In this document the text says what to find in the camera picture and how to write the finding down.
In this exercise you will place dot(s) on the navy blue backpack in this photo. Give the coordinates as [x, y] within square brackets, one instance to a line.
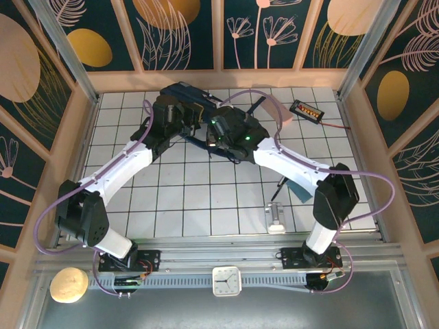
[185, 90]

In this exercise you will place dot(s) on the black ballpoint pen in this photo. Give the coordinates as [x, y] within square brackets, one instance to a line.
[278, 189]

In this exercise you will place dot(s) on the small blue notebook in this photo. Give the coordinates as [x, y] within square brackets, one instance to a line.
[302, 193]

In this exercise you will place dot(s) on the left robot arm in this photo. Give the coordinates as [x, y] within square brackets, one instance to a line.
[116, 171]

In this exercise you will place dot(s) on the black charger box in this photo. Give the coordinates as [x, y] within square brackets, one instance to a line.
[306, 110]

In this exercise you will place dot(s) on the white square clock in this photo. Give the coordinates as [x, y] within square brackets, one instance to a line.
[227, 281]

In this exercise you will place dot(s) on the aluminium frame post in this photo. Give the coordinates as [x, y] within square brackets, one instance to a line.
[70, 58]
[368, 48]

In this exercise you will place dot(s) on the aluminium mounting rail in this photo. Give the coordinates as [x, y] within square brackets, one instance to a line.
[219, 255]

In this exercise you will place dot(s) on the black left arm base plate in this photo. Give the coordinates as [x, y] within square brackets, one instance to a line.
[151, 260]

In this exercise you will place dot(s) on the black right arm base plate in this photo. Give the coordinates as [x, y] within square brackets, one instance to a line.
[291, 257]

